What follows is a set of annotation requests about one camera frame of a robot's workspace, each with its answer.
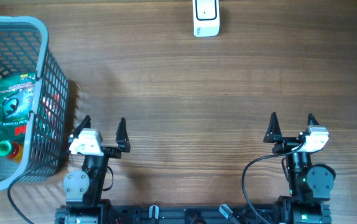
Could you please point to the white barcode scanner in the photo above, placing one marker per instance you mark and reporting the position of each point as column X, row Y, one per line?
column 206, row 18

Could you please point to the orange sauce bottle green cap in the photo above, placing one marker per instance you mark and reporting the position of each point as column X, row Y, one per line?
column 11, row 150

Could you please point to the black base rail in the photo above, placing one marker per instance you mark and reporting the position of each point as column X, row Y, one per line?
column 155, row 214

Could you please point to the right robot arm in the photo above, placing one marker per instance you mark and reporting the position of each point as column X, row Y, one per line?
column 310, row 184

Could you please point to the green 3M gloves packet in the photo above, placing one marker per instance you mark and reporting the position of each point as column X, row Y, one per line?
column 16, row 97

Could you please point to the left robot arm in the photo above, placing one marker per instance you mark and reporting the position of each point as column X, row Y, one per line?
column 83, row 188

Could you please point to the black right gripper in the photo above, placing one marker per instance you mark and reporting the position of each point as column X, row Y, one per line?
column 273, row 135

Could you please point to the grey plastic mesh basket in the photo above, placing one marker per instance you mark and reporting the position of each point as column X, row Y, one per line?
column 33, row 102

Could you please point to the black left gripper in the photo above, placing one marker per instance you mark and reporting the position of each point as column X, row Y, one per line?
column 122, row 140

